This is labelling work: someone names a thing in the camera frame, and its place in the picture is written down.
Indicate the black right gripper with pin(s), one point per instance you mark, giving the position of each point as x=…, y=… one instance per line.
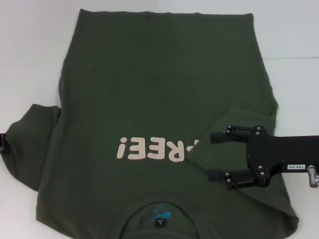
x=279, y=154

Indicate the dark green FREE! t-shirt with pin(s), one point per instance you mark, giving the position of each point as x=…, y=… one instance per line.
x=149, y=74

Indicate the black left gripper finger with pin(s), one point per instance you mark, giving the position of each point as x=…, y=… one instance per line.
x=4, y=143

